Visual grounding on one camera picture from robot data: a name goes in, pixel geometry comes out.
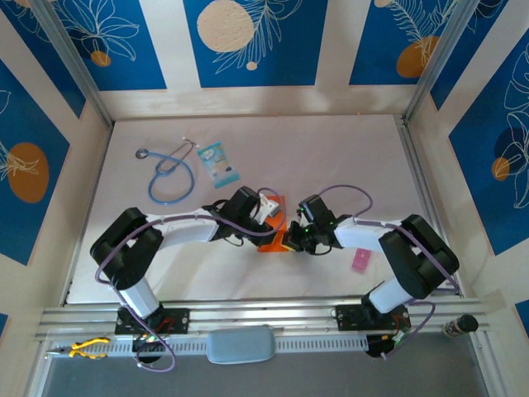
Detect orange paper sheet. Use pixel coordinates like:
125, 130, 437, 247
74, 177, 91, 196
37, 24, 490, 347
256, 193, 290, 254

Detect light blue snack packet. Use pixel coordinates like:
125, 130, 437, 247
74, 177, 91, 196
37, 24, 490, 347
196, 140, 242, 190

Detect grey blue pad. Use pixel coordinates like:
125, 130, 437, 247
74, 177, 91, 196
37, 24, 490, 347
205, 324, 277, 366

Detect blue stethoscope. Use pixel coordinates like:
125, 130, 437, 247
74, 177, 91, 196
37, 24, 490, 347
135, 137, 199, 204

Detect small bottle with dark cap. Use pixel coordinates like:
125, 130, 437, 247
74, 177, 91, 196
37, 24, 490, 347
442, 313, 479, 338

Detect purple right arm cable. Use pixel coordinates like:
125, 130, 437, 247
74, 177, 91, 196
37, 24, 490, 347
320, 184, 462, 361

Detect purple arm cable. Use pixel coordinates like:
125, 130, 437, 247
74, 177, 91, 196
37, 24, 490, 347
320, 184, 462, 361
95, 188, 287, 373

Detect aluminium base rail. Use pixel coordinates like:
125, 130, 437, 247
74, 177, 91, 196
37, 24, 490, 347
35, 294, 495, 343

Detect grey slotted cable duct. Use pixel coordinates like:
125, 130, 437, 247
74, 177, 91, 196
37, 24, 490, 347
44, 332, 369, 360

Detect aluminium table side rail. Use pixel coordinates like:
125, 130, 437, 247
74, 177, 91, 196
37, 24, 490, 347
395, 115, 466, 297

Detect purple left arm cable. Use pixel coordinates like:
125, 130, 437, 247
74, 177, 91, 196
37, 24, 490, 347
95, 188, 287, 373

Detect yellow handled pliers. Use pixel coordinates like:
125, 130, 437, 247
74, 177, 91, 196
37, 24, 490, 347
45, 337, 112, 360

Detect aluminium frame post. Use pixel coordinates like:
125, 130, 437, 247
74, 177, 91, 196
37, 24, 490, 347
31, 0, 113, 127
404, 0, 476, 123

